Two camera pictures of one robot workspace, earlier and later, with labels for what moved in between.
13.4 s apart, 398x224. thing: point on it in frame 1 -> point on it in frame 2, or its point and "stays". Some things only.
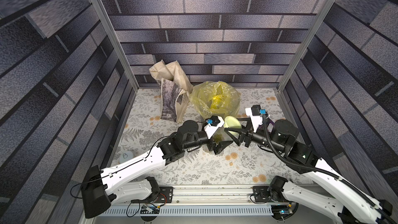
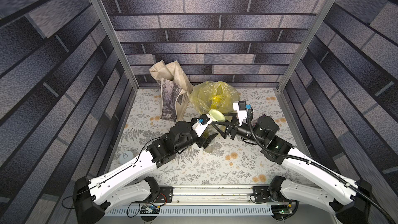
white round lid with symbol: (125, 156) stays
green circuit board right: (281, 211) stays
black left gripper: (219, 147) -> (206, 142)
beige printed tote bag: (175, 89) stays
